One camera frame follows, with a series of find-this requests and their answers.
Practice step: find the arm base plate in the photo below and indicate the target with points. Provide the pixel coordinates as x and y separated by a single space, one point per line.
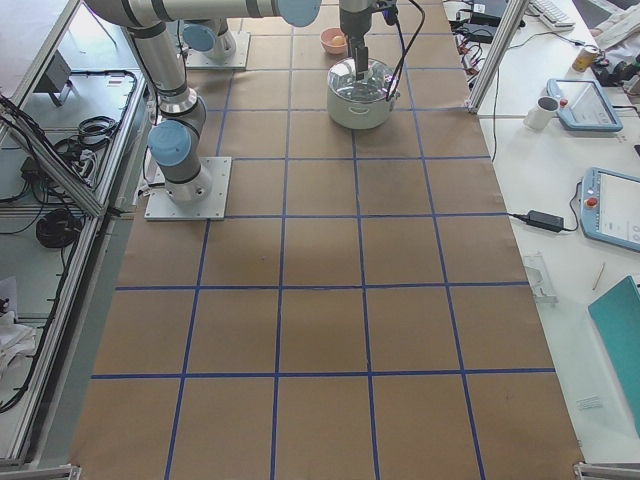
196 60
203 198

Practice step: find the teach pendant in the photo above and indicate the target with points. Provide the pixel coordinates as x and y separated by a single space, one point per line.
584 106
609 207

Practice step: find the far teach pendant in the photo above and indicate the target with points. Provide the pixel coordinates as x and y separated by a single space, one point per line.
584 106

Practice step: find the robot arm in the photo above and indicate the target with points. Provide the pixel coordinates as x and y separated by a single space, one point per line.
210 37
173 143

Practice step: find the pink bowl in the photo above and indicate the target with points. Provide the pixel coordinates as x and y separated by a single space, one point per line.
330 48

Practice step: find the white mug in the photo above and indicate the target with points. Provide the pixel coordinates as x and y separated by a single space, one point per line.
541 113

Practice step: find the aluminium frame post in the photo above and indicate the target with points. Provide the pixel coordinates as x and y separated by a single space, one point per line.
505 32

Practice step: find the pale green pot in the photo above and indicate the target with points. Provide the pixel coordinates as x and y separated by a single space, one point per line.
358 116

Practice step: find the black power adapter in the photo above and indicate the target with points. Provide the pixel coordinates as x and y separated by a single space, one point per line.
545 221

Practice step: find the teal folder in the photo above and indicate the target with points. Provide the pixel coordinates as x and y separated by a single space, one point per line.
616 316

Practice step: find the yellow can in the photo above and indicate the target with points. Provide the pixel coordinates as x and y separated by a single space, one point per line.
585 58

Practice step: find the glass pot lid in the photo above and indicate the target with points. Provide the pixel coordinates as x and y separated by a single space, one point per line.
373 87

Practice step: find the near teach pendant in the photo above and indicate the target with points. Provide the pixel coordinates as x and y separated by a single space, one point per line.
609 207

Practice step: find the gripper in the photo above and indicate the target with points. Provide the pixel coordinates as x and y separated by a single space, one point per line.
354 25

